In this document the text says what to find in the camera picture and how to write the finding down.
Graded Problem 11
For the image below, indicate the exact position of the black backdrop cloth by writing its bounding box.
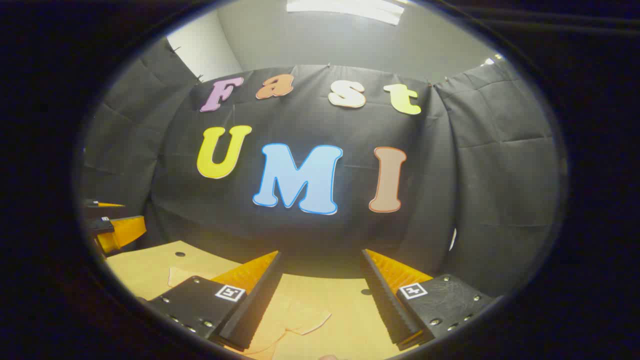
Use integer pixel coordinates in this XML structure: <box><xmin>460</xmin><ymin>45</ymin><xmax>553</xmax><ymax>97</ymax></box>
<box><xmin>80</xmin><ymin>37</ymin><xmax>561</xmax><ymax>298</ymax></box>

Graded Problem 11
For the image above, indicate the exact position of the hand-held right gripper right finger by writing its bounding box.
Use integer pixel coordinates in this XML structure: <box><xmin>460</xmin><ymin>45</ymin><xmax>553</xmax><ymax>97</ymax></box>
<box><xmin>360</xmin><ymin>248</ymin><xmax>497</xmax><ymax>352</ymax></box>

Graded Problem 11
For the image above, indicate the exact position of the orange T-shirt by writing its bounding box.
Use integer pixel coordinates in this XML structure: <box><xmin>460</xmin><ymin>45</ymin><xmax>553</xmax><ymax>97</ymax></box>
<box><xmin>167</xmin><ymin>266</ymin><xmax>333</xmax><ymax>360</ymax></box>

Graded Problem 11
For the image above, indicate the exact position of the white ceiling light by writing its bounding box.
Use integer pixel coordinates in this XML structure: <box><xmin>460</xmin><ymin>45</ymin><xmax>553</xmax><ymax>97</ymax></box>
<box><xmin>286</xmin><ymin>0</ymin><xmax>405</xmax><ymax>26</ymax></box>

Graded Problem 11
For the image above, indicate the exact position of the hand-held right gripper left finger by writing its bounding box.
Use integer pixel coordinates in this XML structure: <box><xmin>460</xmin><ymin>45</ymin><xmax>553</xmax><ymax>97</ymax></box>
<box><xmin>144</xmin><ymin>250</ymin><xmax>284</xmax><ymax>352</ymax></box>

